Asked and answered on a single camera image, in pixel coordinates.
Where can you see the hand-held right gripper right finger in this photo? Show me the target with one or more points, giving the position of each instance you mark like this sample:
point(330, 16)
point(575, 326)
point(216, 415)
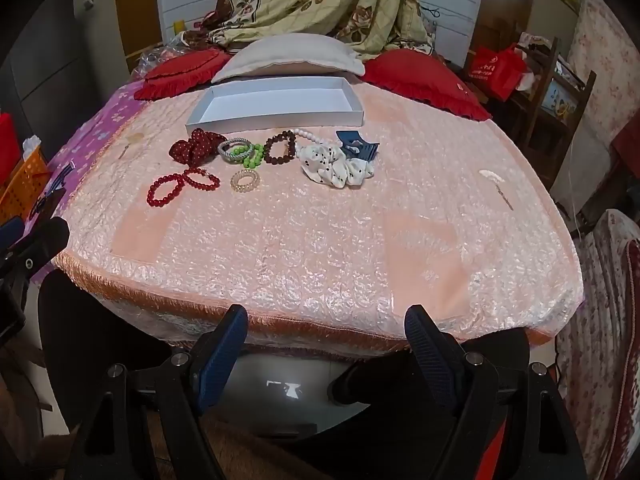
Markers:
point(430, 355)

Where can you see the red shopping bag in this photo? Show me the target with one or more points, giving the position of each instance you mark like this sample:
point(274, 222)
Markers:
point(492, 72)

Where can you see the red polka dot scrunchie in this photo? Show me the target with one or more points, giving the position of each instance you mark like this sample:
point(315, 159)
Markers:
point(192, 147)

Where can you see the red ruffled pillow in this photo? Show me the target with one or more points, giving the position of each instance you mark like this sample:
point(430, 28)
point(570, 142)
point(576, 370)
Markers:
point(420, 77)
point(180, 72)

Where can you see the blue hair claw clip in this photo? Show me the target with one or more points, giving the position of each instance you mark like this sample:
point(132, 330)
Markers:
point(369, 152)

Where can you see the orange plastic basket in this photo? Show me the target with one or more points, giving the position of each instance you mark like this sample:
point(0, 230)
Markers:
point(25, 175)

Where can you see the clear plastic bag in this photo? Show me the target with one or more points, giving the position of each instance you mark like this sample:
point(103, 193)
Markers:
point(150, 60)

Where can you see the purple floral sheet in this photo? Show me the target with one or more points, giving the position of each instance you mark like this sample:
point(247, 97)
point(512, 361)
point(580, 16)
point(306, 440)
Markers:
point(100, 125)

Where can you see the grey cabinet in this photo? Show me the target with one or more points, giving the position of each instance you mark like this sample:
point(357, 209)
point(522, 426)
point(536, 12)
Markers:
point(55, 60)

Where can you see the pink quilted bedspread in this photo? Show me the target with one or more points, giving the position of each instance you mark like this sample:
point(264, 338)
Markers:
point(325, 260)

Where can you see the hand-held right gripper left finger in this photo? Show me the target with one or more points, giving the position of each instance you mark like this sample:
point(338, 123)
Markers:
point(225, 355)

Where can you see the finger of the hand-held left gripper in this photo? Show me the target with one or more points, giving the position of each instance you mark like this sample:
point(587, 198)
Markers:
point(10, 231)
point(45, 241)

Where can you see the white cardboard box tray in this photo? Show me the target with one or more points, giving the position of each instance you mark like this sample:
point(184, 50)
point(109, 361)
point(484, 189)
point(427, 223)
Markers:
point(280, 102)

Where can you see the white polka dot scrunchie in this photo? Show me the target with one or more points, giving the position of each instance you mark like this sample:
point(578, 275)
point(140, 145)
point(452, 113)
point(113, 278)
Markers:
point(325, 167)

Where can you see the yellow bottle cap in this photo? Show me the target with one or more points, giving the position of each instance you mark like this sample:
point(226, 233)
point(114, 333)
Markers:
point(178, 26)

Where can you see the beige pillow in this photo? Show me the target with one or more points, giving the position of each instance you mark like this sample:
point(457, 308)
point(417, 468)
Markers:
point(285, 55)

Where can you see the floral sofa cover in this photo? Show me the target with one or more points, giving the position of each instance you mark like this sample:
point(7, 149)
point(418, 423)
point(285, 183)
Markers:
point(600, 335)

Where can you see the floral checked quilt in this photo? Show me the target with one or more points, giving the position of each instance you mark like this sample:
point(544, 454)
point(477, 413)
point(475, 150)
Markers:
point(325, 0)

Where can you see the red box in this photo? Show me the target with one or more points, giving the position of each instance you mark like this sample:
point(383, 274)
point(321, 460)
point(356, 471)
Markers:
point(6, 145)

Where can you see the dark wooden shelf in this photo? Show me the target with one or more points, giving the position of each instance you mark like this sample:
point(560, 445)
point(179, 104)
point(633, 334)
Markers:
point(585, 110)

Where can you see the brown wooden door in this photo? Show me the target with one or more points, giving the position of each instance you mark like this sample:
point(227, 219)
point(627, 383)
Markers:
point(140, 10)

